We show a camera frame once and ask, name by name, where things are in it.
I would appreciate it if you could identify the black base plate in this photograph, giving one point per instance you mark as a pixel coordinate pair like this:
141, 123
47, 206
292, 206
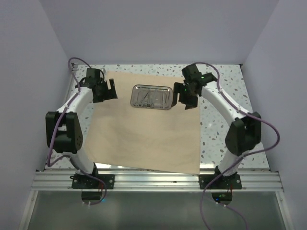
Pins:
230, 182
85, 182

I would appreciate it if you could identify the aluminium mounting rail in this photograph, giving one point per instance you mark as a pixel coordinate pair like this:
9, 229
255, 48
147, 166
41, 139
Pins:
131, 180

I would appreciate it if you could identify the beige cloth wrap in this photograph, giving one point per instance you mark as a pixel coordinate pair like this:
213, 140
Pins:
163, 140

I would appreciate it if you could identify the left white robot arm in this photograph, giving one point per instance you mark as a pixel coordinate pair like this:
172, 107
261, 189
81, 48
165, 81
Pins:
63, 129

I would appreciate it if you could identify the steel instrument tray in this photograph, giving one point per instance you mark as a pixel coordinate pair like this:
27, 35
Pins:
151, 97

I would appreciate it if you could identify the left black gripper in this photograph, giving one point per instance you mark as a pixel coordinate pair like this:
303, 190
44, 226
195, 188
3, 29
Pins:
110, 94

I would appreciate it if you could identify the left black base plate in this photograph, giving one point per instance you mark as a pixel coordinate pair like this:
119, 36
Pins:
85, 182

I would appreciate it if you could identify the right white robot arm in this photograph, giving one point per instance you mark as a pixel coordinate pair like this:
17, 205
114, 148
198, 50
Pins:
244, 131

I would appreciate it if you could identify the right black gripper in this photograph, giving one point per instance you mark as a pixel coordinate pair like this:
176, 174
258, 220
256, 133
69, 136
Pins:
190, 103

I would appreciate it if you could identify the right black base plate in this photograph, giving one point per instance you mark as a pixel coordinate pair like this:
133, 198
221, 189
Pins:
230, 182

